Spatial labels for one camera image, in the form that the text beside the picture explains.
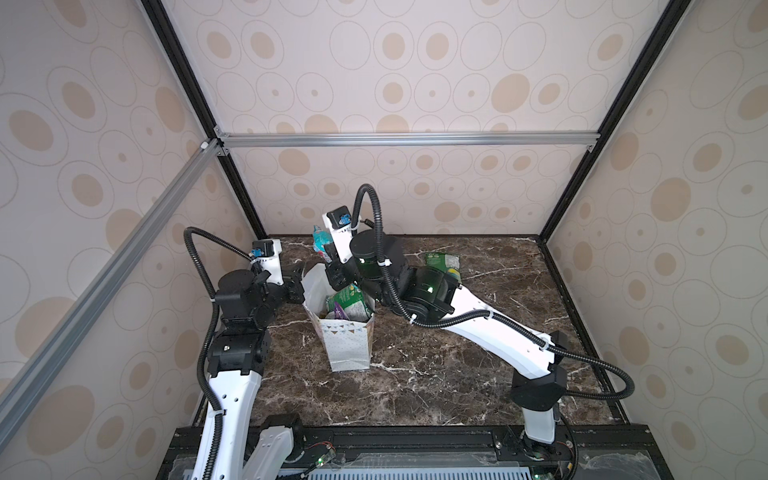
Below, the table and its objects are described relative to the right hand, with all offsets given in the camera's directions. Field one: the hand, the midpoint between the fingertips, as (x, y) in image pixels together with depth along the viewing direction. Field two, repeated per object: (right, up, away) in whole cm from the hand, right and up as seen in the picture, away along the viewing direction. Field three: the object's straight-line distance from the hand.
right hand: (326, 248), depth 59 cm
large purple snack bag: (0, -16, +17) cm, 23 cm away
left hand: (-6, -2, +7) cm, 9 cm away
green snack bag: (+33, -3, +49) cm, 60 cm away
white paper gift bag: (+2, -22, +14) cm, 27 cm away
